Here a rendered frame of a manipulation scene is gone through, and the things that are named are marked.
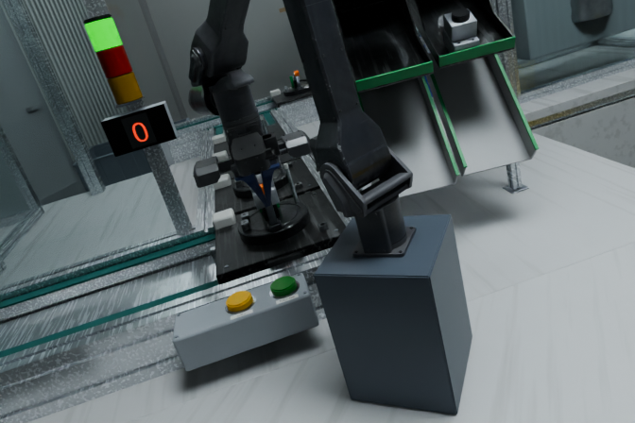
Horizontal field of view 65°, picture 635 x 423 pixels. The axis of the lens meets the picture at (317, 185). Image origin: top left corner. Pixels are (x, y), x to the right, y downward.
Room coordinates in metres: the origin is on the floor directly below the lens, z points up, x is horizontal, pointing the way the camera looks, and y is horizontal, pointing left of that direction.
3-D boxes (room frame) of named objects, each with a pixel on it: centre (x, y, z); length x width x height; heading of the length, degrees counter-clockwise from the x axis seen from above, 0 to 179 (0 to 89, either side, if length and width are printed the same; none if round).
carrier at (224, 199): (1.13, 0.13, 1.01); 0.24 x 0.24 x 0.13; 6
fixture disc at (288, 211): (0.87, 0.10, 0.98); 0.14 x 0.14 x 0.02
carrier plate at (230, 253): (0.87, 0.10, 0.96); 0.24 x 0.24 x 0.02; 6
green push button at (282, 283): (0.66, 0.09, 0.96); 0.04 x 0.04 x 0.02
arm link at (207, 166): (0.76, 0.09, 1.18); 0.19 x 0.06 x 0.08; 96
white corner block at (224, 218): (0.96, 0.21, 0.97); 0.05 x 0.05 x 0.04; 6
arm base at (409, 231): (0.54, -0.06, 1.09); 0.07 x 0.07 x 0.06; 61
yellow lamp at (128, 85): (0.97, 0.30, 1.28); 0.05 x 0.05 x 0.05
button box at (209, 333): (0.65, 0.16, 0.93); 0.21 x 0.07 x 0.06; 96
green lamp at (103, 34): (0.97, 0.30, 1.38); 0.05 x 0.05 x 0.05
